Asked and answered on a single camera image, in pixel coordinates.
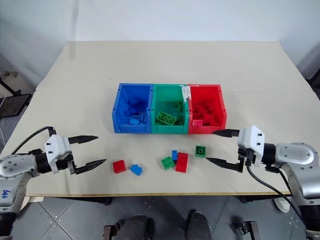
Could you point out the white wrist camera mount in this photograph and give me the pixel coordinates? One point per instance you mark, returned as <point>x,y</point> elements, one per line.
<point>57,146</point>
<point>252,138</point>

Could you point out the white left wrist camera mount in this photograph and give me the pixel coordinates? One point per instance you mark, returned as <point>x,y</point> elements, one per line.
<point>57,146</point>

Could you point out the green plastic bin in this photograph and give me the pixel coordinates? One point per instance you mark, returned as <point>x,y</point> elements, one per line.
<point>170,128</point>

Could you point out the small blue toy brick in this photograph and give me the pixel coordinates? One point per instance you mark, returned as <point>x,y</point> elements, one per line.
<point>175,155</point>

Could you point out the white shoe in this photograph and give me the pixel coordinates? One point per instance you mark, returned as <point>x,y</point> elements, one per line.
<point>282,203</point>

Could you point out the black table frame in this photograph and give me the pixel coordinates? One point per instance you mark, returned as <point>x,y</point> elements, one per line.
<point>75,200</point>

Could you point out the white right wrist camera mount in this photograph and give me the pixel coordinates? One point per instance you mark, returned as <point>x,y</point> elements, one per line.
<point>252,138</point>

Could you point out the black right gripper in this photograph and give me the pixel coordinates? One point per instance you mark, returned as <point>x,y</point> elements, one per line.
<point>247,155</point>

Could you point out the small dark green toy brick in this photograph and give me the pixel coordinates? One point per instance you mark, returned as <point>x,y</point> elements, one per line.
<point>180,120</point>

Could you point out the green square toy brick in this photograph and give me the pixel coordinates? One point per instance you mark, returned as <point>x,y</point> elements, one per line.
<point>167,163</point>

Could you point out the red plastic bin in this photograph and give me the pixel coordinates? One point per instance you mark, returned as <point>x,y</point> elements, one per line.
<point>222,120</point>

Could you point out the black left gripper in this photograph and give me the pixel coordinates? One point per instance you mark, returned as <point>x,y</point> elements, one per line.
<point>70,156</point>

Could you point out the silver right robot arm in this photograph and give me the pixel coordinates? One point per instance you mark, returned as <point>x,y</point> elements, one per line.
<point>295,153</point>

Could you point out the pink red toy brick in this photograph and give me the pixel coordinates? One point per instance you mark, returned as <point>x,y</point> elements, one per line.
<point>197,123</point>

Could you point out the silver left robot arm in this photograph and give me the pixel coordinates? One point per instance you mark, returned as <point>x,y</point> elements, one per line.
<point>15,165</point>

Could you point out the white tape strip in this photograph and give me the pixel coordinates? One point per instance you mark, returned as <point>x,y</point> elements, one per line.
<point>185,92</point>

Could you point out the black metal stand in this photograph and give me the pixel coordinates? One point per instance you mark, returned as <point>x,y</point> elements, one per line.
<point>13,105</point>

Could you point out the red square toy brick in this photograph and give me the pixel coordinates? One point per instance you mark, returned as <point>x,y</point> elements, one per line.
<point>119,166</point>

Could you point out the long red toy brick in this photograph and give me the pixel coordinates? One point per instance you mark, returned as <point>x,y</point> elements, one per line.
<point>182,163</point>

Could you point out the blue plastic bin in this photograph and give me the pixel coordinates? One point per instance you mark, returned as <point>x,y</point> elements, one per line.
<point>125,127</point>

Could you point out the dark rounded shape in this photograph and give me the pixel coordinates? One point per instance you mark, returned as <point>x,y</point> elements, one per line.
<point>199,225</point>
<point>136,227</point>

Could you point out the long light green toy brick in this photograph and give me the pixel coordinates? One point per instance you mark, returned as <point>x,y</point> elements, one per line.
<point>166,118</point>

